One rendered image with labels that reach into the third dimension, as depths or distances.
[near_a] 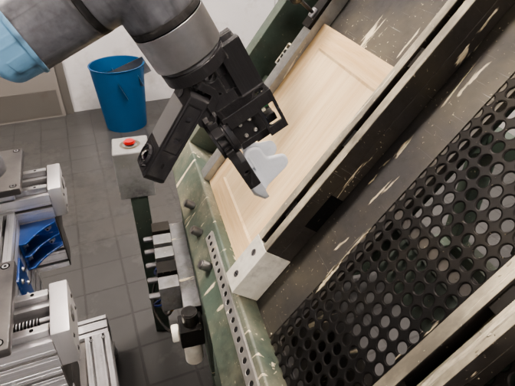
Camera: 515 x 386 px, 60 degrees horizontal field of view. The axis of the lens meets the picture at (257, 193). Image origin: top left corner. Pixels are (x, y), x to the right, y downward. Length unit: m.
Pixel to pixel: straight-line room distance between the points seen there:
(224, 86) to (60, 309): 0.59
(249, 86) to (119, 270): 2.04
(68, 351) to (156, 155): 0.54
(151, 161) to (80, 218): 2.40
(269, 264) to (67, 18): 0.66
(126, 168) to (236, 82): 1.10
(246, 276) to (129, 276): 1.50
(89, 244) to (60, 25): 2.29
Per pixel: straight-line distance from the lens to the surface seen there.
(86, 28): 0.44
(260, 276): 0.97
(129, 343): 2.13
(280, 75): 1.30
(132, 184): 1.58
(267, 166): 0.54
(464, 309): 0.62
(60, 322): 0.91
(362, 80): 1.03
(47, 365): 0.96
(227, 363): 0.97
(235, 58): 0.47
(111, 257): 2.55
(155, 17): 0.42
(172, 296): 1.26
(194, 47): 0.44
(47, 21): 0.44
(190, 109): 0.48
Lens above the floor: 1.64
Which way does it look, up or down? 34 degrees down
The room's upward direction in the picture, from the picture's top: straight up
